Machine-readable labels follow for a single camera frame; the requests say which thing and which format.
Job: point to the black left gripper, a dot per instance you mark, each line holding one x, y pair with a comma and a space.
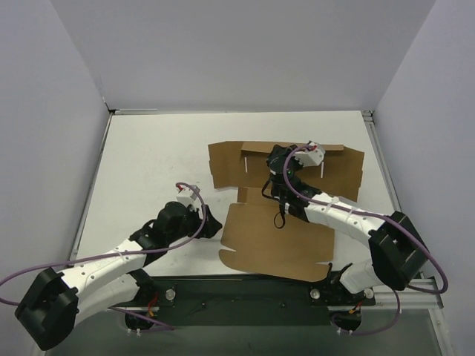
202, 221

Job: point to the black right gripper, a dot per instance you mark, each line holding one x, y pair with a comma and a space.
277, 157

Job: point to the brown cardboard box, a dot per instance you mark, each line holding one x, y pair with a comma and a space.
254, 238

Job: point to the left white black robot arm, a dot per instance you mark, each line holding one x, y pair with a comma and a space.
58, 300

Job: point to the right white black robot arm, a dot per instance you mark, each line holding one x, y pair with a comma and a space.
397, 252

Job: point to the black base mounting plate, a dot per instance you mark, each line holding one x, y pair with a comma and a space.
243, 300

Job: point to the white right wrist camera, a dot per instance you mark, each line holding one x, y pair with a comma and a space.
312, 155

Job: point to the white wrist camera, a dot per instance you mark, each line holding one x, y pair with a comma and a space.
187, 195
312, 155

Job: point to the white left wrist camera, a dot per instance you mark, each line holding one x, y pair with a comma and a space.
187, 195

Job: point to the aluminium frame rail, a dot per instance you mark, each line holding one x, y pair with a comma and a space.
409, 299

